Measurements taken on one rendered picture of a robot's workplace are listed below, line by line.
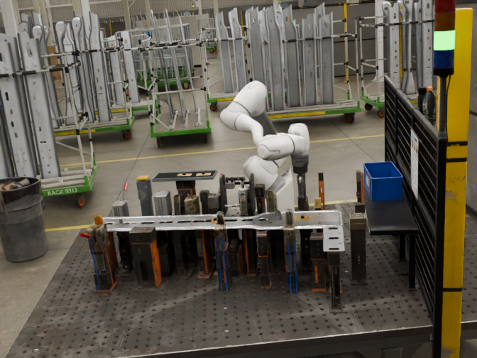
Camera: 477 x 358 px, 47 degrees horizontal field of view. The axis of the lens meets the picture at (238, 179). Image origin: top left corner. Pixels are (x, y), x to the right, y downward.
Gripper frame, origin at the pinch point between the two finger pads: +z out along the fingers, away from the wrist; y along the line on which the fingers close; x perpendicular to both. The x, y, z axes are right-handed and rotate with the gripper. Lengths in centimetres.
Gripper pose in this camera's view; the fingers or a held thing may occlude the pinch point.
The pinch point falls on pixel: (302, 202)
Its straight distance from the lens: 287.7
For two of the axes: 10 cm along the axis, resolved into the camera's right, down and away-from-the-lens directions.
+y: -1.4, 3.1, -9.4
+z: 0.8, 9.5, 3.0
